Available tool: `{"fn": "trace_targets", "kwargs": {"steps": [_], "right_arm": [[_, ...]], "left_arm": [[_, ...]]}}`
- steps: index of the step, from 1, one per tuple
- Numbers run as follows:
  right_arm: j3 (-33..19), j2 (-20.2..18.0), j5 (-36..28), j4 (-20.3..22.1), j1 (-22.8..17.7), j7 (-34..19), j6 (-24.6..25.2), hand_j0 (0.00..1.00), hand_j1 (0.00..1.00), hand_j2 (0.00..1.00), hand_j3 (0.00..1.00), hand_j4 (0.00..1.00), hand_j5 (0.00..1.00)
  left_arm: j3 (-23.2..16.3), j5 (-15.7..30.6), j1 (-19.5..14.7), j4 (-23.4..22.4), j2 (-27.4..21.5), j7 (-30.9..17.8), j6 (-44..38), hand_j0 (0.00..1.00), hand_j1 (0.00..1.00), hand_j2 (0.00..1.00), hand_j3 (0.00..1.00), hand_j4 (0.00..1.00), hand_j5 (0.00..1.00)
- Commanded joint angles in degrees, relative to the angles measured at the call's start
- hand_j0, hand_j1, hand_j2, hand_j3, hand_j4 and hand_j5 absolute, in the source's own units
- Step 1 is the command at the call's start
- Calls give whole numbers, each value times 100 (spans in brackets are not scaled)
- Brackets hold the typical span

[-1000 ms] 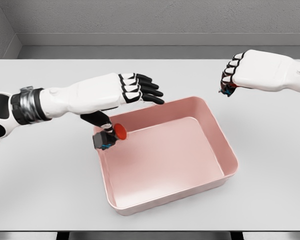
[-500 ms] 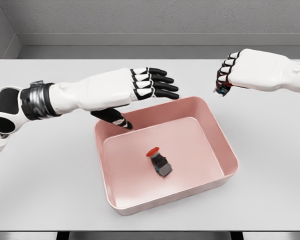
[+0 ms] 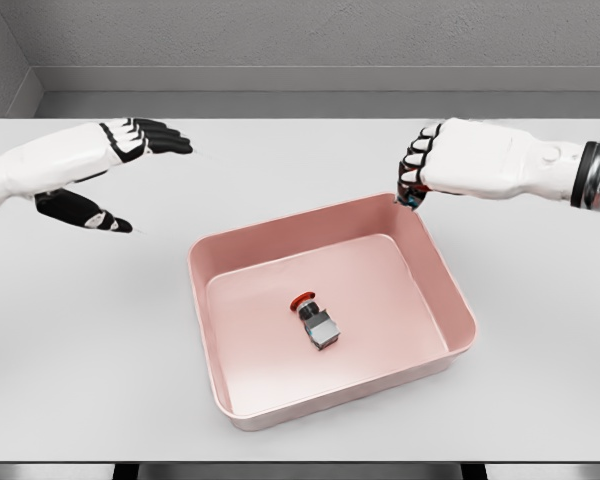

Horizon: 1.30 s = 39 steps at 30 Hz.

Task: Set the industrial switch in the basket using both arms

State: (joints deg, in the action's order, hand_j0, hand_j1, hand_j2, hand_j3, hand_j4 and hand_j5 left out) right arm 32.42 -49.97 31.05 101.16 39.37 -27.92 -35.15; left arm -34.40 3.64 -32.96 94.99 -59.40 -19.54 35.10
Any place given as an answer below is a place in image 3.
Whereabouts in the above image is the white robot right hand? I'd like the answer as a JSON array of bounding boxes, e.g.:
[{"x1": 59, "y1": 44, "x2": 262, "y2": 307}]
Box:
[{"x1": 395, "y1": 117, "x2": 527, "y2": 207}]

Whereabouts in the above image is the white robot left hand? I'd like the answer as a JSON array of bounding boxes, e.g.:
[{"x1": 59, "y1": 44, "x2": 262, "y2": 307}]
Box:
[{"x1": 28, "y1": 117, "x2": 195, "y2": 235}]

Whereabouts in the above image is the red-button industrial switch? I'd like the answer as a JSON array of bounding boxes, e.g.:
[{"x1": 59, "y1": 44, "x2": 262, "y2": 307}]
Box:
[
  {"x1": 393, "y1": 183, "x2": 430, "y2": 212},
  {"x1": 290, "y1": 290, "x2": 342, "y2": 352}
]

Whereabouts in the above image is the pink rectangular plastic basket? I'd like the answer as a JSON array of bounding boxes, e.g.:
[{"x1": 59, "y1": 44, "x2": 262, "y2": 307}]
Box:
[{"x1": 186, "y1": 192, "x2": 479, "y2": 433}]

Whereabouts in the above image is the white table with black legs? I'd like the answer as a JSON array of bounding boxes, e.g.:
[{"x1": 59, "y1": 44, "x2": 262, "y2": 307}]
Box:
[{"x1": 0, "y1": 117, "x2": 600, "y2": 480}]

